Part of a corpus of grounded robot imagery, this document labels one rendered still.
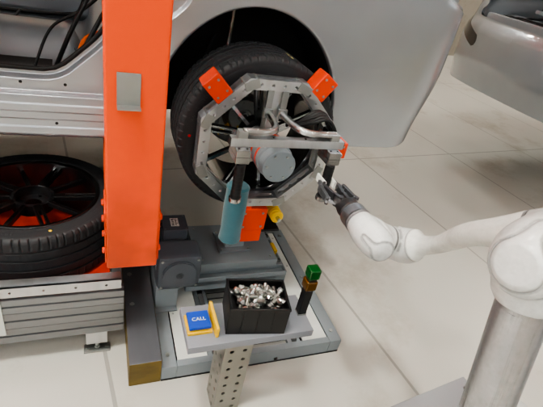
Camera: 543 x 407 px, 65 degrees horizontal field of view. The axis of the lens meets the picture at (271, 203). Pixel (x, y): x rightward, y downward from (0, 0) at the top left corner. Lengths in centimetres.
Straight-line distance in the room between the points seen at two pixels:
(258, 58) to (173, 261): 85
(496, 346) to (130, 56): 105
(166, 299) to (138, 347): 27
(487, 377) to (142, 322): 131
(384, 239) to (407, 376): 101
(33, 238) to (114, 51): 80
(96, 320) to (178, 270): 36
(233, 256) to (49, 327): 82
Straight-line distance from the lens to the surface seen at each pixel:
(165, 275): 178
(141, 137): 126
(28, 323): 182
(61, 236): 171
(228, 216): 164
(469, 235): 114
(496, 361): 99
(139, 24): 116
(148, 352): 178
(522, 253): 82
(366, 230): 131
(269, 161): 152
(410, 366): 222
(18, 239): 172
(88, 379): 189
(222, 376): 163
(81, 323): 182
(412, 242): 139
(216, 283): 206
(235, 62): 161
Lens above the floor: 155
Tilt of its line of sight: 32 degrees down
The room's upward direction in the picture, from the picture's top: 13 degrees clockwise
